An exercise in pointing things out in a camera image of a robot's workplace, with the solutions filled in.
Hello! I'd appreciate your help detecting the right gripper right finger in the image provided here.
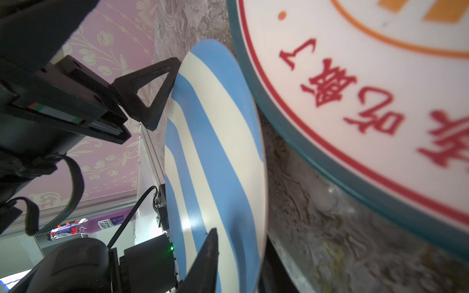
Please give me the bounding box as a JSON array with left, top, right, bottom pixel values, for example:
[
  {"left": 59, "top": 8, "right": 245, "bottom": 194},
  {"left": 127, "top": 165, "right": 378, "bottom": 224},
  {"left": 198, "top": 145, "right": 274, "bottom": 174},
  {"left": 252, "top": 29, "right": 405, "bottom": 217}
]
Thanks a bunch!
[{"left": 258, "top": 238, "right": 299, "bottom": 293}]

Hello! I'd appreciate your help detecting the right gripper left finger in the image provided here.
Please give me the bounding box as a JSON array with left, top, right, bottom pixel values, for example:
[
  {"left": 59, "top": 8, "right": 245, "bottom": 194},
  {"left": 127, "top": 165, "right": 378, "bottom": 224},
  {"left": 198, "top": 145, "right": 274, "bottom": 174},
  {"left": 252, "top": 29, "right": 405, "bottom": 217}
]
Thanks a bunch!
[{"left": 177, "top": 228, "right": 219, "bottom": 293}]

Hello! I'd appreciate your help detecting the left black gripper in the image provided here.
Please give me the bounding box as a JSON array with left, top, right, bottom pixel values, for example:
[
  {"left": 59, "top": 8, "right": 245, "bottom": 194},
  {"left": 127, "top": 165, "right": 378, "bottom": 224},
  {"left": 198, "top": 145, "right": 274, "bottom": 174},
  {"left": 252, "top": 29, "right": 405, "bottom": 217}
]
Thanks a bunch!
[{"left": 7, "top": 56, "right": 181, "bottom": 144}]

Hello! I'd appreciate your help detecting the blue striped plate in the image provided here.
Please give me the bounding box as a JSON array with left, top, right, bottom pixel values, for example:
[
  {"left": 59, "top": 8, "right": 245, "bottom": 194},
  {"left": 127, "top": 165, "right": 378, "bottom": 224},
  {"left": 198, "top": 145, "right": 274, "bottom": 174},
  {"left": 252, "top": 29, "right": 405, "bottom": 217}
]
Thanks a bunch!
[{"left": 164, "top": 39, "right": 268, "bottom": 293}]

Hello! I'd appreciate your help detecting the orange sunburst plate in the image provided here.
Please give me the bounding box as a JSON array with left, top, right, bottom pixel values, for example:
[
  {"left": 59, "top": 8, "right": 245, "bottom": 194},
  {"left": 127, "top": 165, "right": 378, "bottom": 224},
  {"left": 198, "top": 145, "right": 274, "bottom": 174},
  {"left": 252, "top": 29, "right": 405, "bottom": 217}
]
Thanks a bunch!
[{"left": 227, "top": 1, "right": 469, "bottom": 260}]

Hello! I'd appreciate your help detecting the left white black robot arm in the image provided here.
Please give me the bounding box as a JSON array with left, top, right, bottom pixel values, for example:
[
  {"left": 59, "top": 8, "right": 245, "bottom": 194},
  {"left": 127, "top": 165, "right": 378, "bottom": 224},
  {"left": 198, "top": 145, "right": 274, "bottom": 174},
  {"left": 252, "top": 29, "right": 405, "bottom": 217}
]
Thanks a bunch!
[{"left": 1, "top": 1, "right": 180, "bottom": 236}]

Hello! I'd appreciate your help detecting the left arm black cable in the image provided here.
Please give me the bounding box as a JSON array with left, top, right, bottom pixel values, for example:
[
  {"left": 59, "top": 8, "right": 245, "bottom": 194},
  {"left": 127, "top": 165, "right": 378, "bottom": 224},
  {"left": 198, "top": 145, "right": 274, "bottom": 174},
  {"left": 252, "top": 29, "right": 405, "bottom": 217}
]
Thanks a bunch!
[{"left": 106, "top": 185, "right": 159, "bottom": 250}]

